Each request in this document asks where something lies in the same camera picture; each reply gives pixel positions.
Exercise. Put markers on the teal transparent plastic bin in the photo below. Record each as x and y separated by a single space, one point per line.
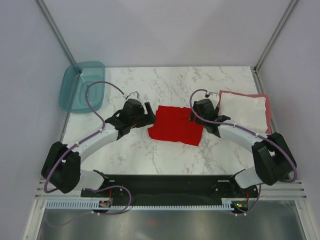
82 81

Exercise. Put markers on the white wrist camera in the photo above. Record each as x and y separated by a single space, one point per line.
133 95
213 97

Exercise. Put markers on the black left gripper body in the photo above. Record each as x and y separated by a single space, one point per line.
134 120

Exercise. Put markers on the red t shirt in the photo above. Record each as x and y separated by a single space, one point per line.
173 124

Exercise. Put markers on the left aluminium corner post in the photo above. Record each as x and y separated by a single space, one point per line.
55 30

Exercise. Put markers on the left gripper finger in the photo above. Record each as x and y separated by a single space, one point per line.
141 120
150 116

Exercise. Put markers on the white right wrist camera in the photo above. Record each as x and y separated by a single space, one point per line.
213 97

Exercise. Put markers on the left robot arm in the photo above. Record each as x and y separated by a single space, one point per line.
62 167

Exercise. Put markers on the pink folded t shirt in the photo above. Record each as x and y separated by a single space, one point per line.
267 112

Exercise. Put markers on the white slotted cable duct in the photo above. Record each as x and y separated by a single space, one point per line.
96 204

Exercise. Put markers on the white folded t shirt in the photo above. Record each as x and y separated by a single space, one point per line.
243 110

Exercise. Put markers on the aluminium corner post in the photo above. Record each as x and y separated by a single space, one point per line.
276 33
55 30

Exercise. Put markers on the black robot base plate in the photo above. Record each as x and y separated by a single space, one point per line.
170 189

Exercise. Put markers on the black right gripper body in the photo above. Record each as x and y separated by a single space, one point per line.
199 121

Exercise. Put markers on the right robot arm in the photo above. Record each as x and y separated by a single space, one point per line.
272 159

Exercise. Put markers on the right aluminium corner post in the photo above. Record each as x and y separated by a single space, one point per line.
276 33

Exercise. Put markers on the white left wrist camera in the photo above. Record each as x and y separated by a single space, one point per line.
133 95

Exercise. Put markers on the aluminium frame rail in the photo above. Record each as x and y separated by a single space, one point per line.
279 191

